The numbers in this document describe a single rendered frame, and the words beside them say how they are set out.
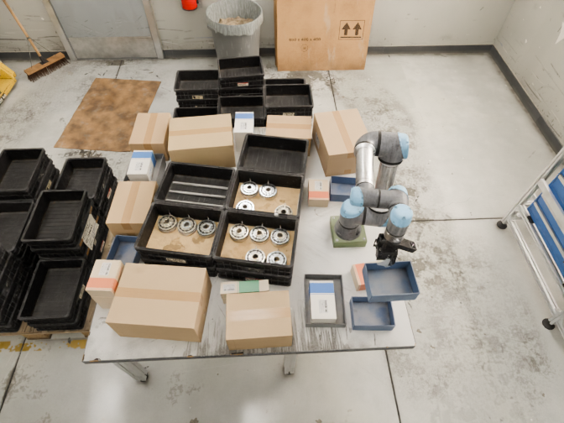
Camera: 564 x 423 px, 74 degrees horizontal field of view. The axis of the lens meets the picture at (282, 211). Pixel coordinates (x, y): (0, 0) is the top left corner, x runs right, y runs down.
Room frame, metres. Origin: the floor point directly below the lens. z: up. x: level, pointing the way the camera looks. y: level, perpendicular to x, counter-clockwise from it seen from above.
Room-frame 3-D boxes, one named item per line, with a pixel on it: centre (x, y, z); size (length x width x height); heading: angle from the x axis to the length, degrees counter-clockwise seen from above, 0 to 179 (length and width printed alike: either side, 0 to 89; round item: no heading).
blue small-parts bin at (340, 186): (1.50, -0.40, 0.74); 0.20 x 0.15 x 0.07; 86
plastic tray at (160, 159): (1.58, 0.87, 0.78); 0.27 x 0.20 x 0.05; 0
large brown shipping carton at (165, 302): (0.71, 0.57, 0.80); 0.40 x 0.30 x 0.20; 87
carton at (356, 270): (0.91, -0.47, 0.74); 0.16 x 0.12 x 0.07; 101
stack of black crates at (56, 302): (0.97, 1.41, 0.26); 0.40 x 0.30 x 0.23; 4
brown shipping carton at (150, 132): (1.89, 0.88, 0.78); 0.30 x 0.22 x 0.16; 3
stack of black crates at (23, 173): (1.74, 1.87, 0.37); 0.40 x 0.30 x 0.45; 4
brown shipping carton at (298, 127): (1.93, -0.03, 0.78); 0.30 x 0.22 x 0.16; 89
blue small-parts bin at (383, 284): (0.70, -0.46, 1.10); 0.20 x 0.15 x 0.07; 95
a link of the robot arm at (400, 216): (0.80, -0.43, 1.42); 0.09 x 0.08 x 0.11; 172
